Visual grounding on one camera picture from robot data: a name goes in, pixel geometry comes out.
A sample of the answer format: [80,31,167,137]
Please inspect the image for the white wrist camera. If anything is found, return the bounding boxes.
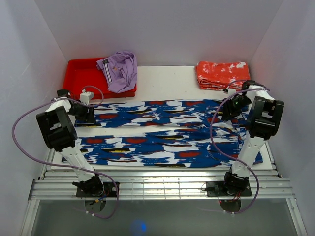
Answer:
[79,91,94,105]
[223,88,237,97]

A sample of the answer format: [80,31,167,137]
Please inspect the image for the red plastic tray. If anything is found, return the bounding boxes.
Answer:
[63,58,137,99]

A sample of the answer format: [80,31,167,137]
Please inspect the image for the purple trousers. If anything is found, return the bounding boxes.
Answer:
[96,51,137,93]

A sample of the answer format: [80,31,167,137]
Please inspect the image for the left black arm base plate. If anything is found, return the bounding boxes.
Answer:
[75,181,120,198]

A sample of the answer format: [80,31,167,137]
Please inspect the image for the aluminium rail frame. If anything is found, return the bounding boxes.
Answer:
[20,144,307,236]

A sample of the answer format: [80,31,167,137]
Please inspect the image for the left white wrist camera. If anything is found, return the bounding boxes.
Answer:
[79,91,94,105]

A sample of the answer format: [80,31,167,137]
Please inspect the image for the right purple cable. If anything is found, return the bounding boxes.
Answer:
[196,79,271,214]

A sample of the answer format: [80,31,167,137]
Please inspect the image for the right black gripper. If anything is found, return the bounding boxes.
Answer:
[221,95,252,120]

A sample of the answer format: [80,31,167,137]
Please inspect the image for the blue white red patterned trousers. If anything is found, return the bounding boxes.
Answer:
[76,99,249,168]

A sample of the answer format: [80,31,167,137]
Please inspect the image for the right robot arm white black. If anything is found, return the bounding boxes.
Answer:
[222,80,284,195]

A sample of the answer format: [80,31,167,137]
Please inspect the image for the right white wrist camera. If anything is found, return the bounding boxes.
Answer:
[223,88,237,97]

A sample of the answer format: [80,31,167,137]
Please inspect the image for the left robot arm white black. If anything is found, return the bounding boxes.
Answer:
[36,89,104,197]

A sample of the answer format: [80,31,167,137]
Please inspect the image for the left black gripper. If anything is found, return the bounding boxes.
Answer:
[67,101,96,123]

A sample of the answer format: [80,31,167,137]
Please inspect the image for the folded orange white trousers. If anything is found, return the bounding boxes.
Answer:
[194,61,251,91]

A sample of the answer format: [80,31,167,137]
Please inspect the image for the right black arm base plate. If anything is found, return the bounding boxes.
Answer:
[201,180,252,197]

